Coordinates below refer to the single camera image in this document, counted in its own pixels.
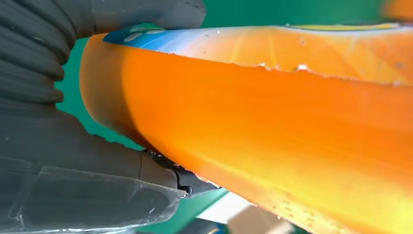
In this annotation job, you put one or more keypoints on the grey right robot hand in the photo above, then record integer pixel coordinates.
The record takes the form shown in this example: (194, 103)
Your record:
(64, 181)

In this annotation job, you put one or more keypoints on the white table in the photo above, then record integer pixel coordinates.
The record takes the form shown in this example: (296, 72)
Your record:
(226, 206)

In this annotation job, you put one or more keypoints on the cardboard box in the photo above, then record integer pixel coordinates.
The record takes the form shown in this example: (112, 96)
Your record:
(255, 223)

